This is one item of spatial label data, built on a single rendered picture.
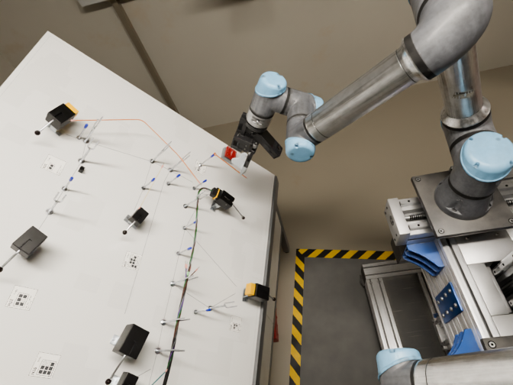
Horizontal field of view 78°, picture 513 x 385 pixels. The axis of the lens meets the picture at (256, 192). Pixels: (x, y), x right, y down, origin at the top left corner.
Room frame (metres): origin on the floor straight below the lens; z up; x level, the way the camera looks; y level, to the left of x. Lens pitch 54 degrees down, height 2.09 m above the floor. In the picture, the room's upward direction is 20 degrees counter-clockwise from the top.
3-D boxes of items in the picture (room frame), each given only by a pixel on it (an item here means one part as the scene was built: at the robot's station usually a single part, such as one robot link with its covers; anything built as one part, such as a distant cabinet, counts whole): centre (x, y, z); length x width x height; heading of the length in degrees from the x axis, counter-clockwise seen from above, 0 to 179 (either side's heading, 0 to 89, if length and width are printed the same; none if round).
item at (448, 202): (0.38, -0.58, 1.21); 0.15 x 0.15 x 0.10
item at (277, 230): (0.67, 0.05, 0.60); 0.55 x 0.03 x 0.39; 156
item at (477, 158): (0.38, -0.59, 1.33); 0.13 x 0.12 x 0.14; 158
